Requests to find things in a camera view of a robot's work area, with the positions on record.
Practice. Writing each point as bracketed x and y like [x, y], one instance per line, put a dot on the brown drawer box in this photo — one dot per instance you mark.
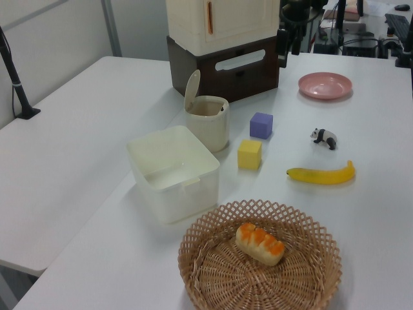
[238, 77]

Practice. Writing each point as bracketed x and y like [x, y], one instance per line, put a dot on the black computer mouse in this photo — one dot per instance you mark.
[401, 7]

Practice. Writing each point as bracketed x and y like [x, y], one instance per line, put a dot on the grey partition frame post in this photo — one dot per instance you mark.
[112, 29]

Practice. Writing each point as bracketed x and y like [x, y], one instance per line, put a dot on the white plastic storage box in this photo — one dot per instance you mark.
[174, 174]

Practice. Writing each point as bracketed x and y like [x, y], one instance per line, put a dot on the yellow foam cube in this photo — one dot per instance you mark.
[249, 155]

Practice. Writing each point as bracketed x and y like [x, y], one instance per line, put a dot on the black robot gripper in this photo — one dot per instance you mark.
[295, 11]

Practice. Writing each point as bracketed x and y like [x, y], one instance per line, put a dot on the woven wicker basket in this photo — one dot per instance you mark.
[226, 277]

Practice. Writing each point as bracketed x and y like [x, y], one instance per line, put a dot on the cream dustbin with flip lid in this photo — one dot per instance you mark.
[208, 129]

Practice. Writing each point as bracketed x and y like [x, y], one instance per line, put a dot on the black computer keyboard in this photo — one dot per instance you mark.
[398, 26]

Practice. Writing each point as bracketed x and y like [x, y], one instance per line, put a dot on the black electronics box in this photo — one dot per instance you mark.
[359, 48]

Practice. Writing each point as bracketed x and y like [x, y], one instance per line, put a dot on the black camera stand pole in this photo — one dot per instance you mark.
[16, 87]

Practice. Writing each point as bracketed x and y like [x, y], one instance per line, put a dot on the pink flat box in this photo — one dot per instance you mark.
[342, 15]

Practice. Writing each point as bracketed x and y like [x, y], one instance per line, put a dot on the toy bread loaf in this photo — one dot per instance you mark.
[259, 244]

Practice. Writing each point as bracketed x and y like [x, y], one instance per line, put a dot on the yellow toy banana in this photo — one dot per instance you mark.
[322, 176]

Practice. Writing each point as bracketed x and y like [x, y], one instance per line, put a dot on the pink plastic plate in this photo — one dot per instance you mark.
[324, 85]

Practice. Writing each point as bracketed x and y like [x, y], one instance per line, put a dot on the black desk clamp mount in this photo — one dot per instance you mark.
[403, 56]

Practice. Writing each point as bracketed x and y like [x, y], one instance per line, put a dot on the purple foam cube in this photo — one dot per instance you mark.
[260, 126]

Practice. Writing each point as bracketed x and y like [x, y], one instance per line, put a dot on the toy panda figure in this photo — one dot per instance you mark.
[326, 137]

